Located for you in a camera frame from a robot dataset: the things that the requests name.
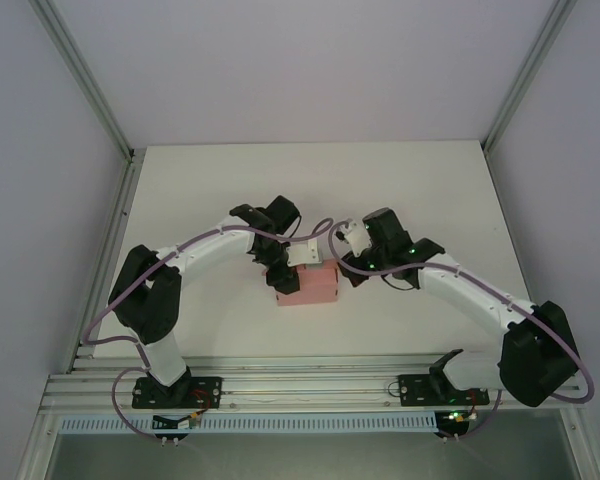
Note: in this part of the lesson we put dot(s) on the small controller board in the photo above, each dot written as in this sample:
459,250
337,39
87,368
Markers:
455,419
177,422

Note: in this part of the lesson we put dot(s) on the aluminium frame post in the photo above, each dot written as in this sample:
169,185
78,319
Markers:
527,75
87,85

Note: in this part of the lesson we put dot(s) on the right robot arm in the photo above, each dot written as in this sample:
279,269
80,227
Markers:
470,292

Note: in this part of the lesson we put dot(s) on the aluminium side rail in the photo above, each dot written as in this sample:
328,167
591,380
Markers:
111,240

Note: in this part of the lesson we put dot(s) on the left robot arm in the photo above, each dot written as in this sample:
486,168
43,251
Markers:
205,247

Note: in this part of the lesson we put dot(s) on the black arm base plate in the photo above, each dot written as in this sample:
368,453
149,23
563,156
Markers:
415,390
207,390

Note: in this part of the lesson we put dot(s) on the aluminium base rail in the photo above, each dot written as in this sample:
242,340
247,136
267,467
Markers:
305,385

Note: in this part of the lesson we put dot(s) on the grey metal panel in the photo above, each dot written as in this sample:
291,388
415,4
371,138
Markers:
305,460

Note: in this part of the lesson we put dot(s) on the pink cloth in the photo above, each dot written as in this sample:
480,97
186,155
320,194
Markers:
315,290

